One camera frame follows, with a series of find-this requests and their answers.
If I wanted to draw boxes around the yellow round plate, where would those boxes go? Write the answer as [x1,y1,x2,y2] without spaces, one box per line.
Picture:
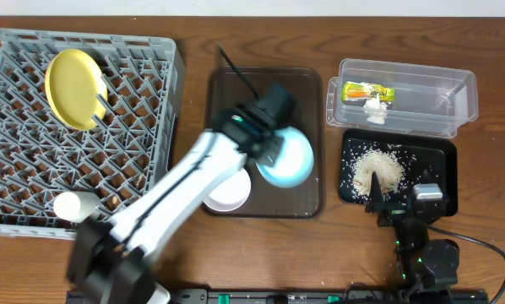
[45,49,108,131]

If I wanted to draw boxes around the rice pile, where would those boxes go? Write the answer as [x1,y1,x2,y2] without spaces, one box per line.
[340,144,416,204]

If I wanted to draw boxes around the dark brown serving tray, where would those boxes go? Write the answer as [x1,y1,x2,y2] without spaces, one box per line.
[202,67,325,219]

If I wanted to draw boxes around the black rectangular tray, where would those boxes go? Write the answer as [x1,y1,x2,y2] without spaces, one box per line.
[339,129,459,216]

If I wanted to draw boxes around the white paper cup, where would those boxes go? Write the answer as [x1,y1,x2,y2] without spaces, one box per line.
[53,192,100,223]

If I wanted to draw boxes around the white round bowl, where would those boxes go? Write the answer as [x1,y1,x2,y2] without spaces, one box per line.
[204,168,252,212]

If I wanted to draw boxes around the light blue round bowl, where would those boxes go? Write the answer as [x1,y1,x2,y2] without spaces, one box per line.
[257,127,314,188]

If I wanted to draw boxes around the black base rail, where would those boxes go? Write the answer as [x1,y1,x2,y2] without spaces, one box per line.
[170,285,489,304]

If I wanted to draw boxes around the clear plastic bin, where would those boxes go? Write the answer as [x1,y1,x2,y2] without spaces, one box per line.
[326,59,479,138]

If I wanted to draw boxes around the white tissue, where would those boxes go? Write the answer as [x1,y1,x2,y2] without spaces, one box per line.
[363,95,388,125]

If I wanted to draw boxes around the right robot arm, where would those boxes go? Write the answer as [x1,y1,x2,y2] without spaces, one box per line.
[366,173,459,303]

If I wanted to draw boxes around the grey plastic dish rack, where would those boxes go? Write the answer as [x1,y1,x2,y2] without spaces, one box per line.
[0,28,186,240]

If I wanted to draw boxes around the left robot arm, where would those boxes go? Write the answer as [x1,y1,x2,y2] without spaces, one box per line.
[66,84,296,304]

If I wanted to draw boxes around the yellow snack wrapper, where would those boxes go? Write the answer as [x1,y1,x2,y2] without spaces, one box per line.
[341,81,395,103]

